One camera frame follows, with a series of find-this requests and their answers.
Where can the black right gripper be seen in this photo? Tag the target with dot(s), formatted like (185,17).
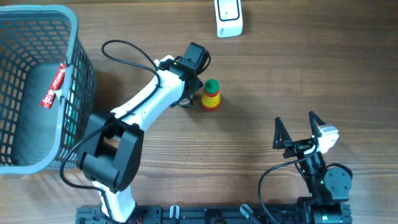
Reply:
(296,147)

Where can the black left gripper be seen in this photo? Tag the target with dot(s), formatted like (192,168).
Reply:
(198,86)

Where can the red yellow sauce bottle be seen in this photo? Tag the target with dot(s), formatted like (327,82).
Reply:
(211,97)

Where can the red stick packet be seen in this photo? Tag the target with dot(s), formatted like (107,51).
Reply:
(55,85)

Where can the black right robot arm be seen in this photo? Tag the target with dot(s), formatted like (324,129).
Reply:
(328,184)

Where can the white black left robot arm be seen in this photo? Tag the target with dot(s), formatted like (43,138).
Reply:
(110,152)

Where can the white barcode scanner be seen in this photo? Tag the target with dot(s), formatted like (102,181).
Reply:
(229,18)

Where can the grey plastic mesh basket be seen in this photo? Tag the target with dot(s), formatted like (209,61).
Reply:
(35,40)

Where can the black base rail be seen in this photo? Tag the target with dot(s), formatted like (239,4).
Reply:
(282,213)

